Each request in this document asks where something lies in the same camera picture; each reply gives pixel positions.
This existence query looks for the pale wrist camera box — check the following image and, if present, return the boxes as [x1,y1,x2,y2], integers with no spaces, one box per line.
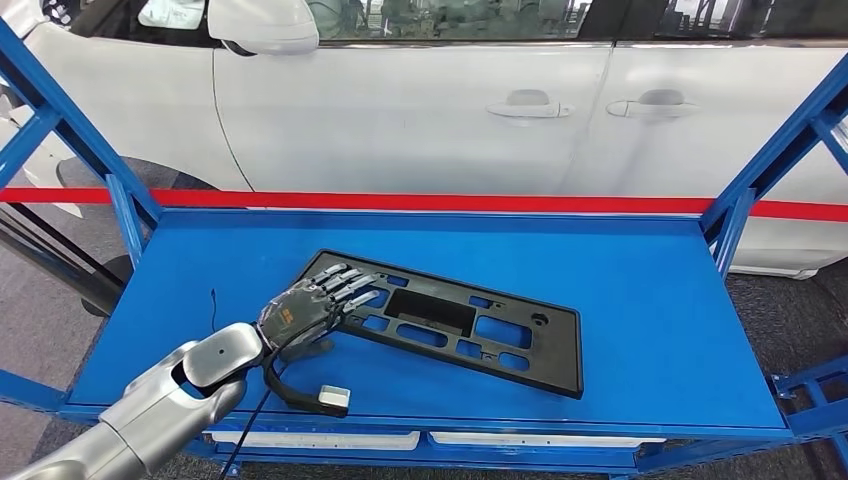
[316,384,352,411]

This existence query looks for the black plastic plate part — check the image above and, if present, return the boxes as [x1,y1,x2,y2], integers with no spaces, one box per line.
[296,248,586,401]

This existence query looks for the blue steel shelf rack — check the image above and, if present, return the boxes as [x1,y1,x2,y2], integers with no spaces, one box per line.
[0,16,848,480]

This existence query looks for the white car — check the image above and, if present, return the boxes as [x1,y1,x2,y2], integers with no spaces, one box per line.
[0,0,848,280]

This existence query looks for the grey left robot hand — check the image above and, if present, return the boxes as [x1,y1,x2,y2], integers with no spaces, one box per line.
[255,262,383,364]

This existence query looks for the chrome stanchion post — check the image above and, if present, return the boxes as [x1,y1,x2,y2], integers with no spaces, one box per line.
[0,201,134,318]

